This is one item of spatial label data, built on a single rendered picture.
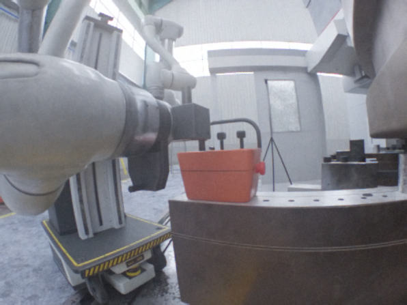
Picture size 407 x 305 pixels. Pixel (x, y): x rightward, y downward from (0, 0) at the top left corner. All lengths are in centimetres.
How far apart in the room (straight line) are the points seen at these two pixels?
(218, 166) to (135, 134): 27
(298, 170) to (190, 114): 345
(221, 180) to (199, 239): 17
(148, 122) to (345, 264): 48
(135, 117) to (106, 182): 113
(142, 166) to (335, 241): 40
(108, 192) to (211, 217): 95
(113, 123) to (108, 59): 130
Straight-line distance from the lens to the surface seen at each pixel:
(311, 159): 374
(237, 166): 42
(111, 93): 18
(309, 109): 380
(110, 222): 137
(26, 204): 27
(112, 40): 153
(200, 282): 59
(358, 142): 156
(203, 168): 45
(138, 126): 20
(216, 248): 49
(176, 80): 102
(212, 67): 355
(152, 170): 24
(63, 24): 41
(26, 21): 74
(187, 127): 25
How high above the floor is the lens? 81
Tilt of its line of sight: 1 degrees down
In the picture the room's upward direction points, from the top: 3 degrees counter-clockwise
